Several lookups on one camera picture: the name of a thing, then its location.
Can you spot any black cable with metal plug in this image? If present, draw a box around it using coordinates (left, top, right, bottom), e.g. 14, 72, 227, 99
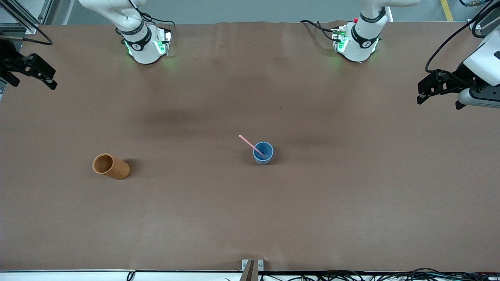
459, 0, 491, 9

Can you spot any blue cup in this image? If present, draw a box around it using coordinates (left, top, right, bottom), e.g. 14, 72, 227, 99
253, 141, 274, 165

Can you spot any metal bracket with post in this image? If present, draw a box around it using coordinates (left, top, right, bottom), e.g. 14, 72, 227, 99
240, 259, 264, 281

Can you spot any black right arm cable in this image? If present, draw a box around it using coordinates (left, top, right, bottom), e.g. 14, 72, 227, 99
0, 28, 54, 46

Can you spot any pink chopstick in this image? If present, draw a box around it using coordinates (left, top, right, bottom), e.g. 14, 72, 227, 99
239, 135, 268, 158

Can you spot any metal base plate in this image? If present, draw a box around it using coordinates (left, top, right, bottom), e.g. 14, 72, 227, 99
332, 25, 349, 53
155, 27, 173, 56

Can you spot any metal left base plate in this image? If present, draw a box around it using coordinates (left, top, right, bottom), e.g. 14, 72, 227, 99
332, 25, 349, 53

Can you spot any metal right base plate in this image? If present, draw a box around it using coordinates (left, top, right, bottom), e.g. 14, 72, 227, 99
155, 27, 173, 56

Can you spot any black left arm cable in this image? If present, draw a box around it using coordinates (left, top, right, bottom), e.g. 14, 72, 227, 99
425, 1, 500, 74

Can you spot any black base cable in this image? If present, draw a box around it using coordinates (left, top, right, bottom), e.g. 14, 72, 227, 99
137, 13, 175, 28
300, 20, 341, 42

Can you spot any black cable bundle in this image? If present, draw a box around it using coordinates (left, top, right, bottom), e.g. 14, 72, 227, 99
225, 268, 500, 281

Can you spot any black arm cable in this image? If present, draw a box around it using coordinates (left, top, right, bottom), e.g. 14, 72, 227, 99
0, 28, 54, 46
425, 1, 500, 74

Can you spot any aluminium frame profile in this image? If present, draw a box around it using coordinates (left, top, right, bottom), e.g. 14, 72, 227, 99
468, 0, 500, 38
0, 0, 54, 35

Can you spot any black left base cable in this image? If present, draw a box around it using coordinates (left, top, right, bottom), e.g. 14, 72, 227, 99
300, 20, 341, 42

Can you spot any brown cylindrical cup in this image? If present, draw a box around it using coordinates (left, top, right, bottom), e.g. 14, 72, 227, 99
92, 153, 130, 181

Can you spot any black right base cable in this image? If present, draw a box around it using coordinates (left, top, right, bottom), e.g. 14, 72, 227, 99
137, 13, 175, 28

